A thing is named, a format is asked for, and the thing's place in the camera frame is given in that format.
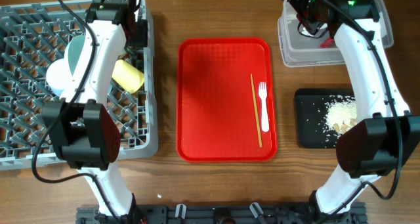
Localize rice and peanut scraps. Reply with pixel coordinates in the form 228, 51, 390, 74
323, 95, 357, 137

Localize yellow plastic cup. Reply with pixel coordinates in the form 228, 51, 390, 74
112, 60, 144, 94

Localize light blue plate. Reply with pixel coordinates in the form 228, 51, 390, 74
64, 35, 85, 75

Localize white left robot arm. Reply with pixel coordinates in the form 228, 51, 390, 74
31, 0, 146, 223

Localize black plastic tray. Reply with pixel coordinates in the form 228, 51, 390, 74
294, 88, 355, 149

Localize wooden chopstick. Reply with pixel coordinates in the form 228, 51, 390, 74
250, 74, 263, 148

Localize red plastic tray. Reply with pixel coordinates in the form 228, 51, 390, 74
176, 37, 278, 162

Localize light blue bowl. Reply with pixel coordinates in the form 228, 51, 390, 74
46, 58, 72, 97

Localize red snack wrapper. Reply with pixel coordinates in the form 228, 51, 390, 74
320, 37, 335, 48

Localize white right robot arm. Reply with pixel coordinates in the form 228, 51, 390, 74
284, 0, 419, 223

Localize clear plastic bin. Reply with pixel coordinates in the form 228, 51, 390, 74
277, 0, 394, 68

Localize white plastic fork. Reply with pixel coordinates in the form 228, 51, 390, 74
259, 82, 270, 132

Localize grey dishwasher rack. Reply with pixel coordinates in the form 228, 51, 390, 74
1, 0, 158, 170

